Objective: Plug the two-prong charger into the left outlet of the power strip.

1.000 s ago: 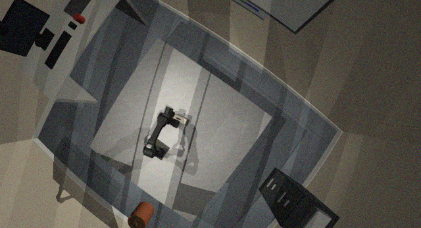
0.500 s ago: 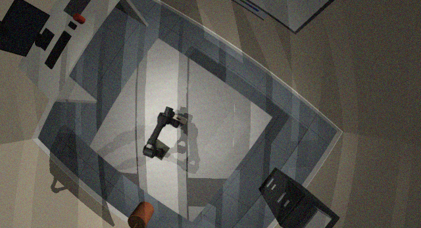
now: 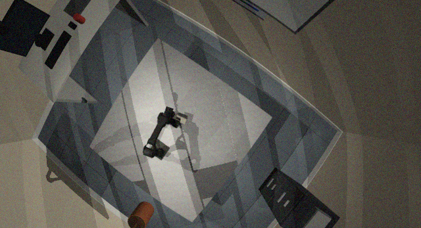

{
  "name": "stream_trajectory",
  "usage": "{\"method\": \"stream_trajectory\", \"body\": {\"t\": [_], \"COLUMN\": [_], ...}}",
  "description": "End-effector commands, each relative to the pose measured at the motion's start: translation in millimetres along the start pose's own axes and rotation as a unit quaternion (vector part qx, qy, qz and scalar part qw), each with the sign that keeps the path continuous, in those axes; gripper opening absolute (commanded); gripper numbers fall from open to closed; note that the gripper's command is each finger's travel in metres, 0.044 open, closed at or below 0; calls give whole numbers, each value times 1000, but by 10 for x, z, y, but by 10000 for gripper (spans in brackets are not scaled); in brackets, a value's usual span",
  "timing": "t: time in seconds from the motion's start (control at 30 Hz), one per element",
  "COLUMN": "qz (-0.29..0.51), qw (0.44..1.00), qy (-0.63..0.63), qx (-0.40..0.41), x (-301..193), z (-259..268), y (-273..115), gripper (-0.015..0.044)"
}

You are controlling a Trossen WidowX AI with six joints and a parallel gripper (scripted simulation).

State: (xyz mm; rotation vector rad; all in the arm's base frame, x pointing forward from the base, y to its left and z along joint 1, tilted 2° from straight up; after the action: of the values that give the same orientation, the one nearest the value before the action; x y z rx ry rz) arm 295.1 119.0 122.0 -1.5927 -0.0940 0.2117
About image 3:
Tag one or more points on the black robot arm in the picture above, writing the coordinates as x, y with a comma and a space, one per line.
162, 120

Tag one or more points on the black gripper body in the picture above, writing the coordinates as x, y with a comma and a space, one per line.
175, 123

